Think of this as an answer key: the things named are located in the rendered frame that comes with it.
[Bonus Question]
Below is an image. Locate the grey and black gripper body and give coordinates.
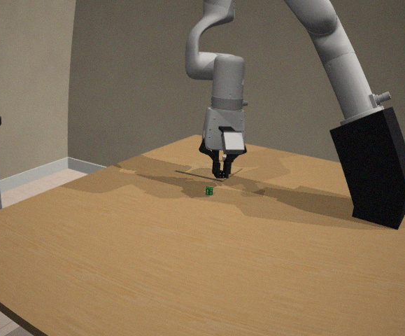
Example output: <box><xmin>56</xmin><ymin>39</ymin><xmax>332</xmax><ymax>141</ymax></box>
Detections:
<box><xmin>202</xmin><ymin>107</ymin><xmax>246</xmax><ymax>151</ymax></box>

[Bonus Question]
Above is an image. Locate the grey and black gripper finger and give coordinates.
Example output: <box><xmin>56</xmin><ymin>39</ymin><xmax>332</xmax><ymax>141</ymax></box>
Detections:
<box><xmin>223</xmin><ymin>145</ymin><xmax>247</xmax><ymax>179</ymax></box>
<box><xmin>199</xmin><ymin>139</ymin><xmax>220</xmax><ymax>179</ymax></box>

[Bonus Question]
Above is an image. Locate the brown mat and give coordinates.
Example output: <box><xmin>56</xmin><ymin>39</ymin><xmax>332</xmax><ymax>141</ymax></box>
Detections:
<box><xmin>176</xmin><ymin>159</ymin><xmax>243</xmax><ymax>182</ymax></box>

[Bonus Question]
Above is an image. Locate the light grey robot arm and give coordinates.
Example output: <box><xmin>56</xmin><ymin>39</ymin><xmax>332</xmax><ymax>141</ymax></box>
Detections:
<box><xmin>185</xmin><ymin>0</ymin><xmax>391</xmax><ymax>154</ymax></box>

